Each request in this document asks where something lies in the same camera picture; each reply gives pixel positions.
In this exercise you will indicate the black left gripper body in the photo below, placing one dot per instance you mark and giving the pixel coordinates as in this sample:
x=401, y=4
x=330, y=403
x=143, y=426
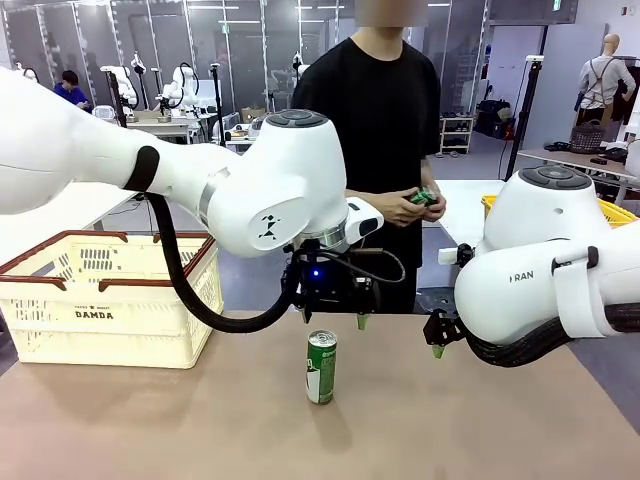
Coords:
x=325, y=285

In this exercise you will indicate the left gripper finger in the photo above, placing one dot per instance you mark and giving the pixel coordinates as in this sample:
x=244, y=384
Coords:
x=364, y=315
x=306, y=314

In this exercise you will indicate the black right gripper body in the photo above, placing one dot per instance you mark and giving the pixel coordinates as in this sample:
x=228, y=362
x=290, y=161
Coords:
x=442, y=327

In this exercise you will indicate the green and white drink can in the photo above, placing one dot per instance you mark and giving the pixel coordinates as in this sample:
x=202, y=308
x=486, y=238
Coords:
x=320, y=370

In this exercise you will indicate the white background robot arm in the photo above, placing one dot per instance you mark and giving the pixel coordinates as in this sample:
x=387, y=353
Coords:
x=181, y=85
x=125, y=82
x=30, y=74

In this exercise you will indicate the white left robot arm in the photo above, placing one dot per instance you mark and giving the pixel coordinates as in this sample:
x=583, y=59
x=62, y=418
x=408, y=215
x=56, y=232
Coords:
x=275, y=175

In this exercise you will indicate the person's left forearm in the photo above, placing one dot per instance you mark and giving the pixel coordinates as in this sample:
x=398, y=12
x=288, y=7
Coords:
x=431, y=172

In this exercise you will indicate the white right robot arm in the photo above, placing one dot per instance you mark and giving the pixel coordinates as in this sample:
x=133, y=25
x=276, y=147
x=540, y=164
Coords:
x=525, y=300

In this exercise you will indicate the yellow plastic basket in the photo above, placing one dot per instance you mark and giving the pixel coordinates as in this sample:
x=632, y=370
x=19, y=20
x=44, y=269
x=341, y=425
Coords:
x=617, y=212

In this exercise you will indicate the dark wicker basket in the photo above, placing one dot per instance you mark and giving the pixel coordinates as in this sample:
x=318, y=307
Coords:
x=587, y=139

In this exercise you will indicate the person's right hand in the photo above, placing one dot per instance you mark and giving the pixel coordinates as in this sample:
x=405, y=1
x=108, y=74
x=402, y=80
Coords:
x=400, y=210

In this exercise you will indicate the person's left hand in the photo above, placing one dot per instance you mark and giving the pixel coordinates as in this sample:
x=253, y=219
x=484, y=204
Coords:
x=439, y=207

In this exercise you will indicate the white side table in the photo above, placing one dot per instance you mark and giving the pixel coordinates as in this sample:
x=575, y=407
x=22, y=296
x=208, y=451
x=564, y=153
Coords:
x=465, y=210

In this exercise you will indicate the white shoe rack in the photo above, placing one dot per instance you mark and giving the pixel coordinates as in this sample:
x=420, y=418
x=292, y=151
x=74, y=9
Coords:
x=456, y=135

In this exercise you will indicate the person in black clothes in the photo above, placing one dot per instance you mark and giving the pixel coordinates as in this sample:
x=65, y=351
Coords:
x=380, y=100

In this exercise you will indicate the black bag pile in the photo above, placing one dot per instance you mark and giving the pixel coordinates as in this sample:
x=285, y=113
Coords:
x=492, y=120

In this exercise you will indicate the grey work table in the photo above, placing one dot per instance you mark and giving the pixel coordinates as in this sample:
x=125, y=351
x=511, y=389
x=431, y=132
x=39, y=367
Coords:
x=575, y=160

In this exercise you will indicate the black tripod pole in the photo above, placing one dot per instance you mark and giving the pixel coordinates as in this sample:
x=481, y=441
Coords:
x=116, y=100
x=217, y=100

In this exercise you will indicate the black stand with white light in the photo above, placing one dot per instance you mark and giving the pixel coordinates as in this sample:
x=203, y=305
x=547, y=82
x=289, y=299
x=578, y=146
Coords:
x=522, y=115

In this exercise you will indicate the white background work table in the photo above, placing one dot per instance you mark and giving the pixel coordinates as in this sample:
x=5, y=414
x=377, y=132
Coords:
x=160, y=125

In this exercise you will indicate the mannequin with apron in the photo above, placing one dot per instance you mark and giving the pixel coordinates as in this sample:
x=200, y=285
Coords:
x=602, y=80

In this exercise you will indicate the seated person blue hoodie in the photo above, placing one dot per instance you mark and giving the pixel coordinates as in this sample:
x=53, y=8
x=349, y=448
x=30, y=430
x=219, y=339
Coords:
x=70, y=92

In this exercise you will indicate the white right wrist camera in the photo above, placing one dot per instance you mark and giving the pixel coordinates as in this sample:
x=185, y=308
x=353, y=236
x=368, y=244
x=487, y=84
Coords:
x=448, y=256

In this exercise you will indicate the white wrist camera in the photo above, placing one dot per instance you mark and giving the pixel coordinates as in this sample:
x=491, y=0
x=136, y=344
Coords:
x=365, y=220
x=448, y=256

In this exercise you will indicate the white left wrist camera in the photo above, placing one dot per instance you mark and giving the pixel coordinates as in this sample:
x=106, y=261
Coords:
x=365, y=220

